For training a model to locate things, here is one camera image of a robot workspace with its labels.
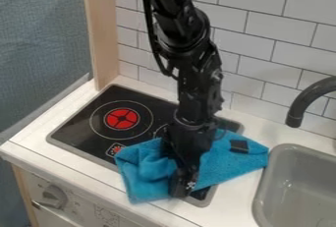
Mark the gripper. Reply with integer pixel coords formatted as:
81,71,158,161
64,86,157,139
161,108,221,199

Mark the blue cloth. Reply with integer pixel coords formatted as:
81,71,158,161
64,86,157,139
114,128,271,205

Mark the toy stove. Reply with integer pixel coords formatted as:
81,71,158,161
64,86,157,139
45,84,246,209

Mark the toy sink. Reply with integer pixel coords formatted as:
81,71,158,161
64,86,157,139
251,142,336,227

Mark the tap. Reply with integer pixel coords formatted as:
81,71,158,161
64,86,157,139
284,75,336,129

